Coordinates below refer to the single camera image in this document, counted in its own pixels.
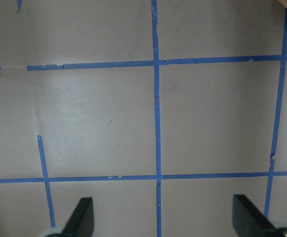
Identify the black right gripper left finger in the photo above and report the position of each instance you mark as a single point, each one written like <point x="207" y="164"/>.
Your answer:
<point x="81" y="222"/>

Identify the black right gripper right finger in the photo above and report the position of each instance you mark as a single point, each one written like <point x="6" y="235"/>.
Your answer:
<point x="248" y="221"/>

